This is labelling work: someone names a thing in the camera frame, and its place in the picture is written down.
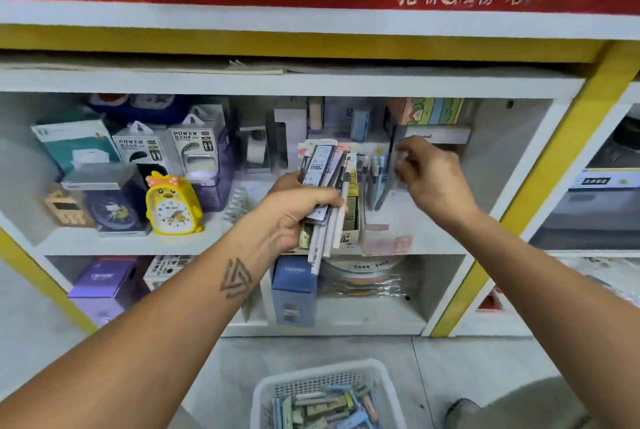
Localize grey-lidded dark blue clock box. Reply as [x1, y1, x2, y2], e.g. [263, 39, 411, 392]
[60, 162, 152, 238]

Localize white box with yellow label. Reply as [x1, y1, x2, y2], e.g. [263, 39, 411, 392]
[569, 167, 640, 190]

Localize grey carton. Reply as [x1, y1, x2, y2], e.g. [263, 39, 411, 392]
[529, 187, 640, 250]

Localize lavender box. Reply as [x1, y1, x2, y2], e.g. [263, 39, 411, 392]
[70, 296, 127, 328]

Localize white and yellow shelf unit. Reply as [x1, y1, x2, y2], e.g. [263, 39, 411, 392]
[0, 0, 640, 339]

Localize dark blue boxes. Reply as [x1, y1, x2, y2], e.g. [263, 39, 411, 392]
[87, 93, 192, 125]

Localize person's right hand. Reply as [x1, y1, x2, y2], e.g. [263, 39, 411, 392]
[394, 136, 482, 231]

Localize blue box with grey print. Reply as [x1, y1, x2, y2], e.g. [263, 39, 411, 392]
[271, 256, 319, 328]

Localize flat white box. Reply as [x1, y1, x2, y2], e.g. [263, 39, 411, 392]
[404, 124, 472, 147]

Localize yellow duck alarm clock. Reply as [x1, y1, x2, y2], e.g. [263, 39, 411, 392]
[145, 171, 205, 236]

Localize pile of small stationery packets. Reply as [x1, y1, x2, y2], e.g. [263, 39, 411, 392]
[271, 383, 387, 429]

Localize row of pastel pens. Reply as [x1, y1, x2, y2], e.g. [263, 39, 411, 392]
[359, 152, 401, 212]

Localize blue-grey box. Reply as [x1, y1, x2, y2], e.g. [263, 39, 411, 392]
[322, 96, 372, 142]

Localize clear and white box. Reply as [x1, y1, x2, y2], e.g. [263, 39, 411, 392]
[238, 125, 272, 173]

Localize teal and white box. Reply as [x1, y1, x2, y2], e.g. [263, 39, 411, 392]
[31, 117, 122, 178]

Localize bundle of packed pens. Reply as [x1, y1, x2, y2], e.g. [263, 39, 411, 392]
[298, 139, 354, 277]

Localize translucent purple box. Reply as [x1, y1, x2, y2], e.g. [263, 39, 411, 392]
[192, 141, 237, 213]

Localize person's left hand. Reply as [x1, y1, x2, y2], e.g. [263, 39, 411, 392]
[259, 170, 346, 254]

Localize white plastic basket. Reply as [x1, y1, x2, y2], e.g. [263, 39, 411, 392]
[249, 358, 409, 429]

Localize white power bank box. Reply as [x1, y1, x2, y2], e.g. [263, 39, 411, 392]
[169, 113, 222, 187]
[112, 121, 174, 180]

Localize clear bag of round discs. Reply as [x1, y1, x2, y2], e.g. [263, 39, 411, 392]
[319, 255, 410, 300]

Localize grey cardboard box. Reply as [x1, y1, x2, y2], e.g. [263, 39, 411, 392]
[272, 102, 309, 170]

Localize flat cardboard sheets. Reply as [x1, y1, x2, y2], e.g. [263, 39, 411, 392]
[0, 49, 587, 77]

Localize colourful cartoon print box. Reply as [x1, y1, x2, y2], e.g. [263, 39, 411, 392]
[387, 97, 467, 127]

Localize person's right forearm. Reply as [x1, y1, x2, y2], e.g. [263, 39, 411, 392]
[442, 208, 640, 417]

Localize pink pen display box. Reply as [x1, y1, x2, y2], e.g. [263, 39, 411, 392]
[361, 221, 416, 258]

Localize white patterned box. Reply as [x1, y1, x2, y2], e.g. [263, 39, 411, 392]
[143, 255, 194, 293]

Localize pink eraser block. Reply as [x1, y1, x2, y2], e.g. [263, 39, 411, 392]
[307, 97, 325, 132]

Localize person's left forearm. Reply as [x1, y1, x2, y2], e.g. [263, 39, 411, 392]
[0, 203, 297, 429]

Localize clear packet of small items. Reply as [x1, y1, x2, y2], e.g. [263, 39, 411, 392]
[222, 187, 257, 225]

